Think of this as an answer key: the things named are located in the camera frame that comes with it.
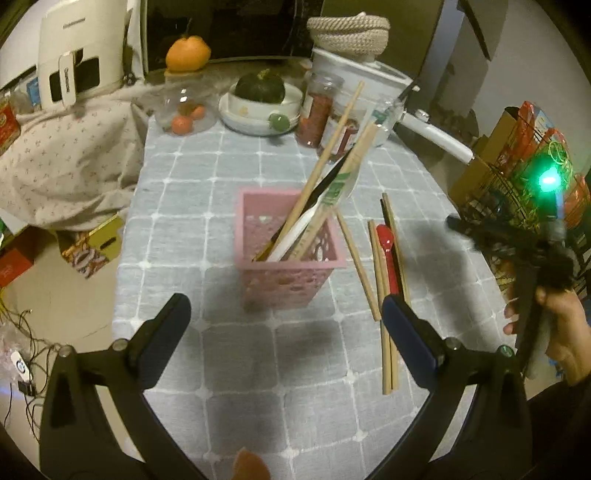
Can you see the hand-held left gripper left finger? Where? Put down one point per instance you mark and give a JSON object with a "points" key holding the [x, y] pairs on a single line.
{"points": [[161, 344]]}

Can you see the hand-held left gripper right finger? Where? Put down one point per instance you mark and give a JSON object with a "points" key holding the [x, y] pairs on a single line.
{"points": [[408, 339]]}

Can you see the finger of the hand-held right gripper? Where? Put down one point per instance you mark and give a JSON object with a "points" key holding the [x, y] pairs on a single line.
{"points": [[466, 233]]}

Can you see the paper-wrapped chopsticks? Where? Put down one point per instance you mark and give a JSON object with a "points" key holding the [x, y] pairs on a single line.
{"points": [[351, 170]]}

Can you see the pink plastic utensil basket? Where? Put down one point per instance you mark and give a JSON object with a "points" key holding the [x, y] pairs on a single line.
{"points": [[286, 286]]}

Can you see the white plastic spoon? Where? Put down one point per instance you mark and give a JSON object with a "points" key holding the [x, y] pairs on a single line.
{"points": [[291, 240]]}

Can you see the person's right forearm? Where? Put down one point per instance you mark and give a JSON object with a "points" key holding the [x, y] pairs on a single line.
{"points": [[563, 415]]}

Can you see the person's right hand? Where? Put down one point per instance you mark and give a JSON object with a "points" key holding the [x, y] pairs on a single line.
{"points": [[563, 332]]}

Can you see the person's left hand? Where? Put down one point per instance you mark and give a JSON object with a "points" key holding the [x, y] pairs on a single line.
{"points": [[249, 468]]}

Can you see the brown cardboard box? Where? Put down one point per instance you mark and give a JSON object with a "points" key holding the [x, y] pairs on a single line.
{"points": [[480, 175]]}

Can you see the red plastic spoon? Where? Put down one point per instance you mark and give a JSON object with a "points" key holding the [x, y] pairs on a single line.
{"points": [[385, 237]]}

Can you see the green vegetable bundle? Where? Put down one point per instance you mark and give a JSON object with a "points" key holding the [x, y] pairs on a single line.
{"points": [[561, 154]]}

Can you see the printed yellow cardboard box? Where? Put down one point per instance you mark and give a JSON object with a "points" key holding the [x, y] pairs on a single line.
{"points": [[87, 258]]}

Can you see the grey checked tablecloth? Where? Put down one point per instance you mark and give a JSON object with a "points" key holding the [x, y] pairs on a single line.
{"points": [[277, 369]]}

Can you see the orange snack packet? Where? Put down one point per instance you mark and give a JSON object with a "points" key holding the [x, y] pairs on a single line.
{"points": [[531, 124]]}

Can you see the small white device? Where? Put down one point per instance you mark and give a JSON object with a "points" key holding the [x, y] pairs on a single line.
{"points": [[21, 367]]}

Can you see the short red-label spice jar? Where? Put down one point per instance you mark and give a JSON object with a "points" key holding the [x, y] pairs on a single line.
{"points": [[347, 134]]}

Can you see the red box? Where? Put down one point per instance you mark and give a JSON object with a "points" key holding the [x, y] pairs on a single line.
{"points": [[14, 270]]}

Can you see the white electric cooking pot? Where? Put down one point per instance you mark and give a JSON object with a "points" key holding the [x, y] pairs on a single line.
{"points": [[369, 74]]}

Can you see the tall glass spice jar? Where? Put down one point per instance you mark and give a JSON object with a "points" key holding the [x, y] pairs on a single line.
{"points": [[314, 115]]}

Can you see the grey refrigerator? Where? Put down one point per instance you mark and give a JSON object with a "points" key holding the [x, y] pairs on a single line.
{"points": [[411, 37]]}

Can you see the floral cloth drape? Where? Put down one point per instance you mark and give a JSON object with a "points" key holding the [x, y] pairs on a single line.
{"points": [[69, 161]]}

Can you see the small tangerine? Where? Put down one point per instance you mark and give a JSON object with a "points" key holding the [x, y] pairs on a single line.
{"points": [[182, 125], [198, 112]]}

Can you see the glass jar with wooden lid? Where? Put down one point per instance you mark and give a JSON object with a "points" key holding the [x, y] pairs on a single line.
{"points": [[184, 92]]}

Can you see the green pumpkin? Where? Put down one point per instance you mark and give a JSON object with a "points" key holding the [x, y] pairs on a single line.
{"points": [[258, 87]]}

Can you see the red-label glass jar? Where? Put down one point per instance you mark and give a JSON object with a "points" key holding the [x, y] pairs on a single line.
{"points": [[7, 129]]}

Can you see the black-lid glass canister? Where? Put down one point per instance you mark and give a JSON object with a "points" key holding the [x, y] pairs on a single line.
{"points": [[32, 92]]}

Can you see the large orange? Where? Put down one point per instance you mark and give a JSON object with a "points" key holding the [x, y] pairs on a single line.
{"points": [[187, 53]]}

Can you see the black microwave oven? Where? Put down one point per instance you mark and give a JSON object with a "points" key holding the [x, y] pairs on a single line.
{"points": [[231, 27]]}

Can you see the white air fryer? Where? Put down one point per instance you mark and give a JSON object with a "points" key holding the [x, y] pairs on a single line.
{"points": [[92, 37]]}

